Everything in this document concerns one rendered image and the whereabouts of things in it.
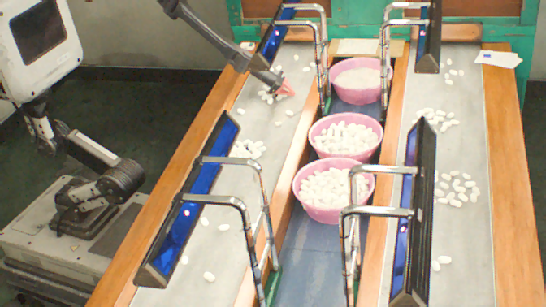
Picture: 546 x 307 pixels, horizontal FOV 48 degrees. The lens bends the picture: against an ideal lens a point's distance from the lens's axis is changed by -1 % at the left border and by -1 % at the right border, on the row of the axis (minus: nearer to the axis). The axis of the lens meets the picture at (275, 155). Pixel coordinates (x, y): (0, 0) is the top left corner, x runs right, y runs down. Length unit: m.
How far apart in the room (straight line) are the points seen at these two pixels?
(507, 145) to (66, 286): 1.70
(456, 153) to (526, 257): 0.53
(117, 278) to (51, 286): 0.75
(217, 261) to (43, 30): 0.91
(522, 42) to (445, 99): 0.55
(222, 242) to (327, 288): 0.35
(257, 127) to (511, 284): 1.12
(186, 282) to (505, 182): 1.03
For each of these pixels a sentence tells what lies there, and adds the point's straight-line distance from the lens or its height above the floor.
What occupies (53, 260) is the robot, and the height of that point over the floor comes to 0.45.
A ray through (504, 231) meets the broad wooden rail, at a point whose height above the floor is 0.76.
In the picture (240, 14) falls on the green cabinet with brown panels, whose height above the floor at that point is 0.90.
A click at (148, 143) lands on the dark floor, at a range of 3.79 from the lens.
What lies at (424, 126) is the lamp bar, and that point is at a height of 1.11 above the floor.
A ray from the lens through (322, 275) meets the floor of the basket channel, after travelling 1.86.
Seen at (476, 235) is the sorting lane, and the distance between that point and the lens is 1.90.
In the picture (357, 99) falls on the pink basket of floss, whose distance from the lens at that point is 2.55.
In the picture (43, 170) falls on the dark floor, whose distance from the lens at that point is 3.86.
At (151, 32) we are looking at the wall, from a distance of 4.25.
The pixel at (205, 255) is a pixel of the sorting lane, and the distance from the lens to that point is 1.89.
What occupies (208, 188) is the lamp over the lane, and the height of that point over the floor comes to 1.06.
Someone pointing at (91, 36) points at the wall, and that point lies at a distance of 4.51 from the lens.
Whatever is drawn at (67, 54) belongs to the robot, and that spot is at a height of 1.19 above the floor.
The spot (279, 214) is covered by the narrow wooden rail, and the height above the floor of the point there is 0.76.
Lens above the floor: 2.05
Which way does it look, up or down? 36 degrees down
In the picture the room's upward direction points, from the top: 8 degrees counter-clockwise
